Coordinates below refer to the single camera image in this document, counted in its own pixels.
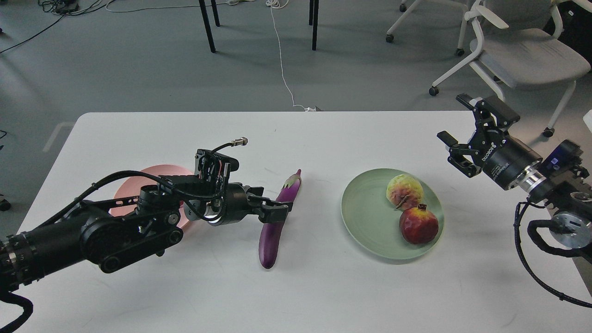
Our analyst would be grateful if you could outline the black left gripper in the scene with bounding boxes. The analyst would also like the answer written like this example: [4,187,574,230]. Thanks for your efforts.
[184,183,294,226]

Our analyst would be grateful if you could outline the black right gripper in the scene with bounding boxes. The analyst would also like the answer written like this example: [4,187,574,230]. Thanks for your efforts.
[437,93,542,190]

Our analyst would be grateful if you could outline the purple eggplant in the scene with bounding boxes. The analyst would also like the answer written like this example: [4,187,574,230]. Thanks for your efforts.
[259,169,302,269]

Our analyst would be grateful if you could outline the red pomegranate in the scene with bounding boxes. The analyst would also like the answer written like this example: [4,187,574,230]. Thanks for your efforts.
[399,203,440,245]

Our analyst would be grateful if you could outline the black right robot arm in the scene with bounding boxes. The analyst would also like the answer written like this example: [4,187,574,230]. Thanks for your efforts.
[437,93,592,308]

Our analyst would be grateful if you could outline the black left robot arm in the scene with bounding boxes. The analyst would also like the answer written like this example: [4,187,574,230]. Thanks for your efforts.
[1,137,302,333]

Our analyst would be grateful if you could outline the grey white office chair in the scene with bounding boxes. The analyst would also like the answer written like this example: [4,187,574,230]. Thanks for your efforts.
[429,0,591,137]

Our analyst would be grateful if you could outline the green plate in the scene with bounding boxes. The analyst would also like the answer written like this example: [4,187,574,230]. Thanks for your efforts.
[341,168,445,261]

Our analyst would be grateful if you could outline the pink plate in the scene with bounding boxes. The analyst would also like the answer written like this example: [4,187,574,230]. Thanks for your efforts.
[109,164,194,230]

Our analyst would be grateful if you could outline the black table leg rear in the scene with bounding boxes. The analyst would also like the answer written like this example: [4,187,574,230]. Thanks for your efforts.
[210,0,221,27]

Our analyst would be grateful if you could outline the black table leg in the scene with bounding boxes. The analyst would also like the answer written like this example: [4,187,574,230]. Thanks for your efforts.
[309,0,319,51]
[210,0,221,27]
[198,0,216,54]

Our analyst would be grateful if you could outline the black table leg right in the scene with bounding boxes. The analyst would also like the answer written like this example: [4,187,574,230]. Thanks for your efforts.
[309,0,319,51]

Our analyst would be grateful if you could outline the black table leg left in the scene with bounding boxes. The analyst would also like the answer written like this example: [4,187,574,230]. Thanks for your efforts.
[198,0,216,54]

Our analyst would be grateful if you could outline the white floor cable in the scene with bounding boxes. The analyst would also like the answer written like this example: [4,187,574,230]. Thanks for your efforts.
[265,0,316,112]

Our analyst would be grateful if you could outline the black floor cables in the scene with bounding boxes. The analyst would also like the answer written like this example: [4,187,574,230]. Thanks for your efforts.
[0,0,116,54]

